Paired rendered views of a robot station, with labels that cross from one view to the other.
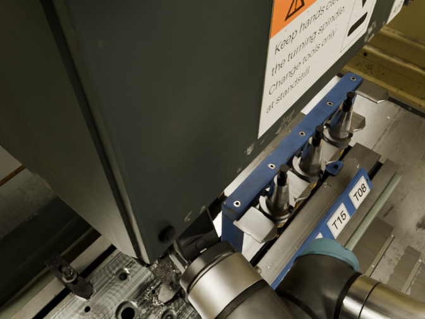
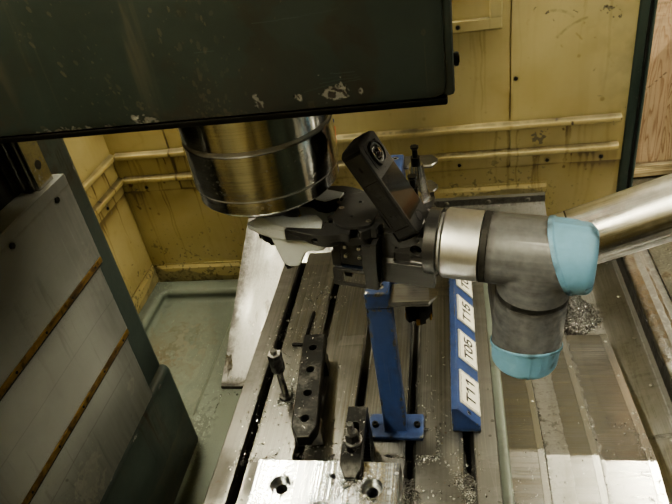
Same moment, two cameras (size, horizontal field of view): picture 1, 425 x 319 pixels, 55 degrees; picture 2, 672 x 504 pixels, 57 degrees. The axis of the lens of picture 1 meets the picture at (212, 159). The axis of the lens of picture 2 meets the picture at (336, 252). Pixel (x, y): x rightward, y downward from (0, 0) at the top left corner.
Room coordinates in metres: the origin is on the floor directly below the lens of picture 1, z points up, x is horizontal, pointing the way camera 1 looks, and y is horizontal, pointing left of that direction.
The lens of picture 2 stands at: (-0.26, 0.35, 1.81)
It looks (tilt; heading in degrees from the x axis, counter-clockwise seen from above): 34 degrees down; 333
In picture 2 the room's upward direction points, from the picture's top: 10 degrees counter-clockwise
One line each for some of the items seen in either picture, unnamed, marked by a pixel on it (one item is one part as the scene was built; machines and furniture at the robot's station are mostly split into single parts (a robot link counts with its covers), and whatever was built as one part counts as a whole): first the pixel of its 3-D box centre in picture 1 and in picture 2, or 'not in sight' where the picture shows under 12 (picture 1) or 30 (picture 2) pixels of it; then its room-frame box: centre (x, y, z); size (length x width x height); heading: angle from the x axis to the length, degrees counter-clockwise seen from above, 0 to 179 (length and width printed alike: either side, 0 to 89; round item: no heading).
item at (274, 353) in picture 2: not in sight; (279, 374); (0.59, 0.08, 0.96); 0.03 x 0.03 x 0.13
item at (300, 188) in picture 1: (292, 185); not in sight; (0.43, -0.15, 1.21); 0.07 x 0.05 x 0.01; 49
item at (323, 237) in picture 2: not in sight; (326, 229); (0.25, 0.10, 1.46); 0.09 x 0.05 x 0.02; 51
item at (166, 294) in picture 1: (182, 281); (356, 450); (0.34, 0.07, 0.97); 0.13 x 0.03 x 0.15; 139
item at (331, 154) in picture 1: (322, 150); not in sight; (0.51, -0.22, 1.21); 0.07 x 0.05 x 0.01; 49
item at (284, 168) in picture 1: (283, 174); not in sight; (0.39, -0.12, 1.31); 0.02 x 0.02 x 0.03
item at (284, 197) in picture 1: (279, 190); not in sight; (0.39, -0.12, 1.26); 0.04 x 0.04 x 0.07
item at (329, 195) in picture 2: not in sight; (309, 212); (0.32, 0.08, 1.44); 0.09 x 0.03 x 0.06; 24
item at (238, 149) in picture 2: not in sight; (258, 131); (0.32, 0.12, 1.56); 0.16 x 0.16 x 0.12
